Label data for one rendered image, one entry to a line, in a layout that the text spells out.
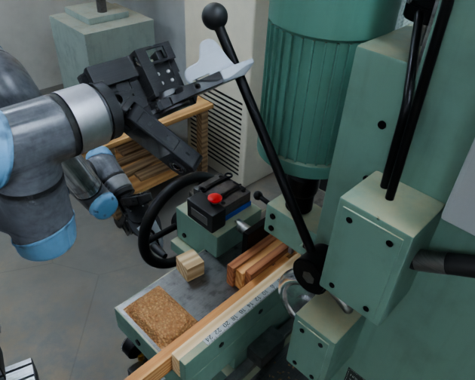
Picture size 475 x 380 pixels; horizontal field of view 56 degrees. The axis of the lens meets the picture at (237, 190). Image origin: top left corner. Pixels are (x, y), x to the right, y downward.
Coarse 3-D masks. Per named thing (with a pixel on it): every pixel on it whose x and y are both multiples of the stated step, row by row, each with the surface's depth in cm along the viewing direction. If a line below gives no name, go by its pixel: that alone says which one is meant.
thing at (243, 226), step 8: (240, 224) 96; (256, 224) 91; (264, 224) 91; (240, 232) 96; (248, 232) 89; (256, 232) 90; (264, 232) 93; (248, 240) 89; (256, 240) 92; (248, 248) 91
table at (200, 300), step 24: (264, 216) 107; (216, 264) 94; (144, 288) 89; (168, 288) 89; (192, 288) 89; (216, 288) 89; (120, 312) 84; (192, 312) 84; (144, 336) 80; (240, 336) 81; (216, 360) 78
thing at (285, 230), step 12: (276, 204) 84; (276, 216) 84; (288, 216) 82; (312, 216) 82; (264, 228) 89; (276, 228) 86; (288, 228) 83; (312, 228) 79; (288, 240) 84; (300, 240) 82; (312, 240) 80
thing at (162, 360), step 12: (264, 276) 87; (252, 288) 85; (228, 300) 82; (216, 312) 80; (204, 324) 78; (180, 336) 76; (168, 348) 74; (156, 360) 72; (168, 360) 73; (144, 372) 70; (156, 372) 72
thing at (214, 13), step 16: (208, 16) 57; (224, 16) 58; (224, 32) 59; (224, 48) 59; (240, 80) 60; (256, 112) 60; (256, 128) 61; (272, 144) 62; (272, 160) 62; (288, 192) 62; (304, 224) 64; (304, 240) 64; (304, 256) 64; (320, 256) 63; (304, 272) 64; (320, 272) 62; (304, 288) 66; (320, 288) 63
